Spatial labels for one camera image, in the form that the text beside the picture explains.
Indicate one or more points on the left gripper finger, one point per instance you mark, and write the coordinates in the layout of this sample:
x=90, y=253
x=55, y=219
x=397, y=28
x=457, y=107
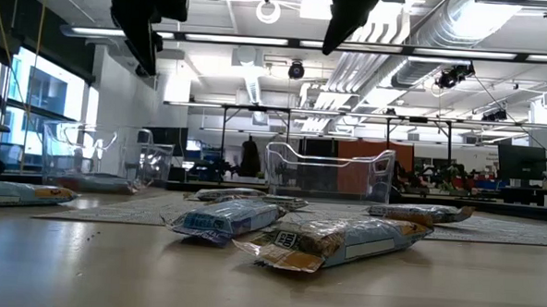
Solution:
x=140, y=32

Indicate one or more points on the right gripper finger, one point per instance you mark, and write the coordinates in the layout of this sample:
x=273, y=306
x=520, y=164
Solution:
x=349, y=13

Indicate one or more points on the green and gold granola bar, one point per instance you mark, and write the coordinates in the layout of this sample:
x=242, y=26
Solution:
x=96, y=184
x=13, y=193
x=290, y=203

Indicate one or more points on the brown blue snack packet front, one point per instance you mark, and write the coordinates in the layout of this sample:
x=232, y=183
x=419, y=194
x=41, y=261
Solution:
x=339, y=242

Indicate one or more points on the black background robot arm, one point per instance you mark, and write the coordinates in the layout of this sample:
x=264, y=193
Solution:
x=210, y=169

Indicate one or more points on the blue granola bar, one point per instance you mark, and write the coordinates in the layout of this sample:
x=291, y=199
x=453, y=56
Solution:
x=224, y=221

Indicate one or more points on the clear plastic bin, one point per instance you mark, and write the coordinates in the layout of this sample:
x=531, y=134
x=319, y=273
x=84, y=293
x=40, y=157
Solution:
x=70, y=149
x=328, y=174

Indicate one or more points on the person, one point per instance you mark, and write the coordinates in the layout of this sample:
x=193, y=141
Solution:
x=250, y=159
x=404, y=175

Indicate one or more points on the grey woven mat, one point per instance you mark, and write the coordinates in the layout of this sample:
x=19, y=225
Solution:
x=132, y=210

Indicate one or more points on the black computer monitor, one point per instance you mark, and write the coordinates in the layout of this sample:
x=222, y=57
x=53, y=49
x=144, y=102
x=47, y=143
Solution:
x=522, y=162

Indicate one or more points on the black overhead light rail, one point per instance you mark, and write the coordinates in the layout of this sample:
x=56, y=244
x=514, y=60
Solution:
x=297, y=43

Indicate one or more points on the round black ceiling camera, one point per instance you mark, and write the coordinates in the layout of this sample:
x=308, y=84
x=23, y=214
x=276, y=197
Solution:
x=296, y=70

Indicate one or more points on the black wall screen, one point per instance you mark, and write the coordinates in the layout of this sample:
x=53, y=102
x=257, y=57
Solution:
x=170, y=140

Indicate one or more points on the black ceiling camera cluster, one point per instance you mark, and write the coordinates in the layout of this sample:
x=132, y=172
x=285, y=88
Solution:
x=452, y=75

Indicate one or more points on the black background rig frame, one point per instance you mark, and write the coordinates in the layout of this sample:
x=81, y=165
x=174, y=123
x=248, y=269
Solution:
x=257, y=108

